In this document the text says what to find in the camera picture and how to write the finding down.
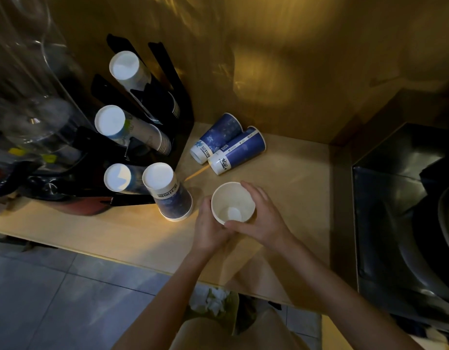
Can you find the person's right hand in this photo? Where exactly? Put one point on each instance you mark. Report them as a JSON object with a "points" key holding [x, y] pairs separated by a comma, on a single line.
{"points": [[268, 222]]}

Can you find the person's left hand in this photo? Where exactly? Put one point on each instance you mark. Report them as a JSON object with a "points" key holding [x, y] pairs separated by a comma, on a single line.
{"points": [[206, 233]]}

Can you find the person's right thumb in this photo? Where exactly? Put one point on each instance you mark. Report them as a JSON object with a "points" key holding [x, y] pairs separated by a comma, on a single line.
{"points": [[239, 225]]}

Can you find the person's left thumb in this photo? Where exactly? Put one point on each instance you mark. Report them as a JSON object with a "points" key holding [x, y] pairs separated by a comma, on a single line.
{"points": [[222, 232]]}

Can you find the white paper cup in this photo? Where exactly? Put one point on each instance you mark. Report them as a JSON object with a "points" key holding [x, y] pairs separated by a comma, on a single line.
{"points": [[231, 200]]}

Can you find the person's right forearm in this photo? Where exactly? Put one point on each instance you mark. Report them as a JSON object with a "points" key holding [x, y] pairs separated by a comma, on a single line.
{"points": [[341, 302]]}

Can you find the person's left forearm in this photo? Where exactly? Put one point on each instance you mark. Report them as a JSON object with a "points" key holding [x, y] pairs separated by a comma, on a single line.
{"points": [[166, 306]]}

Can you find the blue paper cup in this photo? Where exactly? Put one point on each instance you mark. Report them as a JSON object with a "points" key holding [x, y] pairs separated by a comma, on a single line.
{"points": [[217, 136], [239, 151], [171, 200]]}

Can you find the wooden stirrer stick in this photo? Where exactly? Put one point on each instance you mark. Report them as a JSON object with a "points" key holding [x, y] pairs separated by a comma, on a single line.
{"points": [[196, 174]]}

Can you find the crumpled white tissues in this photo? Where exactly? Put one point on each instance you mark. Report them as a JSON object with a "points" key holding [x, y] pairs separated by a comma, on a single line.
{"points": [[211, 300]]}

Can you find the waste bin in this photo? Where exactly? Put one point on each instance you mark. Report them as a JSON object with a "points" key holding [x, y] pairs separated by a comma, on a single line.
{"points": [[230, 317]]}

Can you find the stack of blue paper cups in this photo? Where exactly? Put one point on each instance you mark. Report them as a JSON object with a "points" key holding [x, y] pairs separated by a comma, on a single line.
{"points": [[118, 177]]}

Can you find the black cup holder rack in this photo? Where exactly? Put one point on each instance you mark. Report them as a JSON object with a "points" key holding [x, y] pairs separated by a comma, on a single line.
{"points": [[182, 120]]}

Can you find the stack of white paper cups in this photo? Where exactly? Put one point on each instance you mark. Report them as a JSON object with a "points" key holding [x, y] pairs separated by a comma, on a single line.
{"points": [[127, 69], [113, 122]]}

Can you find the clear-tank drink dispenser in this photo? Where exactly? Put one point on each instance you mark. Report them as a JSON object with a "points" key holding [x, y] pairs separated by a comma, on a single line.
{"points": [[31, 105]]}

